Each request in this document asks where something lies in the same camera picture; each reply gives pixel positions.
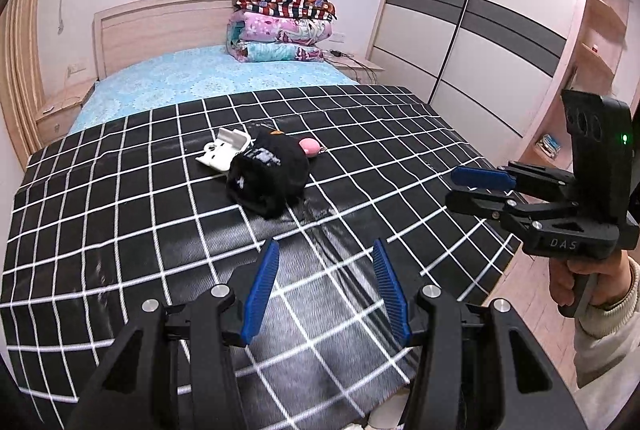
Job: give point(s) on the blue and white stack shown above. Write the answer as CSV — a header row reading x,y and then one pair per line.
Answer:
x,y
549,144

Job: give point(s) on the wooden door frame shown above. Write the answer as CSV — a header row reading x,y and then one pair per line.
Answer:
x,y
20,74

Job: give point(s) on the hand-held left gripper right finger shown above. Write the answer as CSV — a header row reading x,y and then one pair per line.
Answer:
x,y
392,295

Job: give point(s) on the open white plastic case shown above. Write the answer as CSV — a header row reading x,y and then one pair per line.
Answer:
x,y
220,154

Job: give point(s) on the striped folded blanket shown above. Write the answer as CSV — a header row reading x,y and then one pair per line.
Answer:
x,y
285,2

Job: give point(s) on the wooden nightstand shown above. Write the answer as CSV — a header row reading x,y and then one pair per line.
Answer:
x,y
62,109
365,68

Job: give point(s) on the person's right forearm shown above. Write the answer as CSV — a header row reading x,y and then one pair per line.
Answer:
x,y
605,345

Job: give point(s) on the pink folded quilt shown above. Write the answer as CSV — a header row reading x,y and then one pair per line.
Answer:
x,y
280,29

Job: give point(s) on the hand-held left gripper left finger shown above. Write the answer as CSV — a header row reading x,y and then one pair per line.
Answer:
x,y
260,290

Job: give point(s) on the wooden headboard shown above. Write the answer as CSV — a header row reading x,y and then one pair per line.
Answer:
x,y
160,24

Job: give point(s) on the person's right hand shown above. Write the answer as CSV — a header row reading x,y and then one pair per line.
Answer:
x,y
612,277

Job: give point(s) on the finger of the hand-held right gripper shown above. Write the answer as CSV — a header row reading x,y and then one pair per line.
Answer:
x,y
475,202
482,177

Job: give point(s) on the wooden corner shelf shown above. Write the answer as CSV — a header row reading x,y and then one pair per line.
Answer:
x,y
595,74

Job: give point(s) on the black white-checked cloth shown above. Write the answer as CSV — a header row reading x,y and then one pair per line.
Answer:
x,y
150,235

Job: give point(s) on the black cap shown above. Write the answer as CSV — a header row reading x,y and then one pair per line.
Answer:
x,y
265,175

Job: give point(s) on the white wall socket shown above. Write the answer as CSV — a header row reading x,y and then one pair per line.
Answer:
x,y
76,68
337,36

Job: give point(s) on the sliding-door wardrobe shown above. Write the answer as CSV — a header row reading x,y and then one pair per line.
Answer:
x,y
475,9

